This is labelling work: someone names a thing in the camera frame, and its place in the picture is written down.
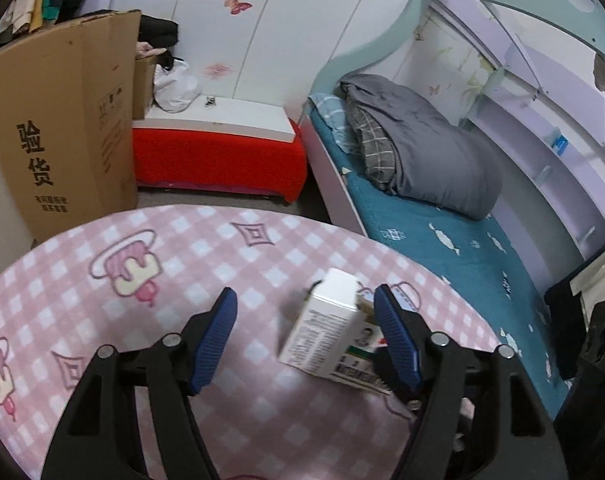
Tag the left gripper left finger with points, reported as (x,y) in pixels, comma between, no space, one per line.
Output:
(98,435)

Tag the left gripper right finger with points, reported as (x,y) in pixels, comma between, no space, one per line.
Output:
(480,415)

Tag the white medicine box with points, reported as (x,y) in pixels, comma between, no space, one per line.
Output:
(335,335)

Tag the pink checkered bed cover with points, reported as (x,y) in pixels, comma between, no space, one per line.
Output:
(129,279)

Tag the teal bed sheet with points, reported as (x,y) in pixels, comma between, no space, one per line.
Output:
(475,258)

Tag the grey folded quilt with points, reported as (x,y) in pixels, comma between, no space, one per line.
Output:
(408,149)

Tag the red storage bench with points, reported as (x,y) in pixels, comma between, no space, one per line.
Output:
(224,145)

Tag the large brown cardboard box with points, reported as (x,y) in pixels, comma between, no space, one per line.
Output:
(66,122)

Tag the white plastic bag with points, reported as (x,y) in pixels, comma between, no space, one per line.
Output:
(176,89)

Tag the small brown cardboard box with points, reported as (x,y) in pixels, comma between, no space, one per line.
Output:
(143,86)

